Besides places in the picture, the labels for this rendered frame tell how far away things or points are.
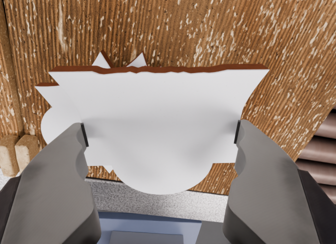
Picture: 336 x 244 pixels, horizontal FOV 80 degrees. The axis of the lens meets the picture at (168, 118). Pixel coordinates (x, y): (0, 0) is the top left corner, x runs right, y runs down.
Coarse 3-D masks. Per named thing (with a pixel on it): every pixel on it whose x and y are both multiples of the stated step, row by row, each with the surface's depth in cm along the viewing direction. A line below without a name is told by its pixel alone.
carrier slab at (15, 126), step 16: (0, 0) 21; (0, 16) 22; (0, 32) 22; (0, 48) 23; (0, 64) 23; (0, 80) 24; (0, 96) 25; (16, 96) 26; (0, 112) 27; (16, 112) 27; (0, 128) 28; (16, 128) 28
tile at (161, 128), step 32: (224, 64) 12; (256, 64) 12; (96, 96) 11; (128, 96) 11; (160, 96) 11; (192, 96) 12; (224, 96) 12; (96, 128) 13; (128, 128) 13; (160, 128) 13; (192, 128) 13; (224, 128) 13; (96, 160) 14; (128, 160) 14; (160, 160) 14; (192, 160) 14; (224, 160) 14; (160, 192) 16
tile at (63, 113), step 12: (96, 60) 17; (108, 60) 17; (48, 84) 18; (48, 96) 18; (60, 96) 18; (60, 108) 19; (72, 108) 19; (48, 120) 19; (60, 120) 19; (72, 120) 20; (48, 132) 20; (60, 132) 20; (108, 168) 23
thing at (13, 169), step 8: (8, 136) 28; (16, 136) 28; (0, 144) 26; (8, 144) 27; (0, 152) 26; (8, 152) 27; (0, 160) 27; (8, 160) 27; (16, 160) 29; (8, 168) 28; (16, 168) 29; (8, 176) 29
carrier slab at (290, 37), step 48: (48, 0) 20; (96, 0) 20; (144, 0) 21; (192, 0) 21; (240, 0) 21; (288, 0) 21; (48, 48) 23; (96, 48) 23; (144, 48) 23; (192, 48) 23; (240, 48) 23; (288, 48) 23; (288, 96) 26; (288, 144) 30
